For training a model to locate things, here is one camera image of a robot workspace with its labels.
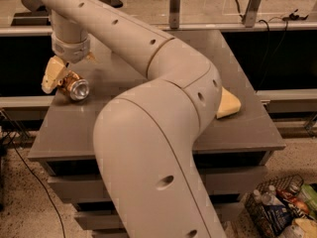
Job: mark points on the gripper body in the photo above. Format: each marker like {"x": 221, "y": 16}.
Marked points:
{"x": 71, "y": 51}

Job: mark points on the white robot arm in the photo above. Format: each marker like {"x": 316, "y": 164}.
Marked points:
{"x": 143, "y": 138}

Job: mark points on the yellow sponge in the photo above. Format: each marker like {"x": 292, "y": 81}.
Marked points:
{"x": 229, "y": 105}

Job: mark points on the grey drawer cabinet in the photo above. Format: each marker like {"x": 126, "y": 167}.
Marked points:
{"x": 64, "y": 145}

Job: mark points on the top grey drawer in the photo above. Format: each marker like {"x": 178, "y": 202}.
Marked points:
{"x": 90, "y": 188}

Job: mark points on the middle grey drawer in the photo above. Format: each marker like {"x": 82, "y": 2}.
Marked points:
{"x": 102, "y": 215}

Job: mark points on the clear plastic water bottle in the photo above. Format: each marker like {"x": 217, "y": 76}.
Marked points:
{"x": 269, "y": 197}

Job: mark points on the blue snack bag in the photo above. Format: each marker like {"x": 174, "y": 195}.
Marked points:
{"x": 278, "y": 216}

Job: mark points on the green snack bag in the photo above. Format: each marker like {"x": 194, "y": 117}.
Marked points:
{"x": 309, "y": 196}

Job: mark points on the middle metal bracket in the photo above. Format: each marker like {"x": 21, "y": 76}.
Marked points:
{"x": 174, "y": 14}

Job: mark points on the metal bracket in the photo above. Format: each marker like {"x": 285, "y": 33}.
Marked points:
{"x": 174, "y": 14}
{"x": 249, "y": 19}

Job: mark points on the right metal bracket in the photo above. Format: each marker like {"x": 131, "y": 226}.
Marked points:
{"x": 249, "y": 19}

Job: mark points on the wire basket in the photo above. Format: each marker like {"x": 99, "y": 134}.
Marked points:
{"x": 256, "y": 209}

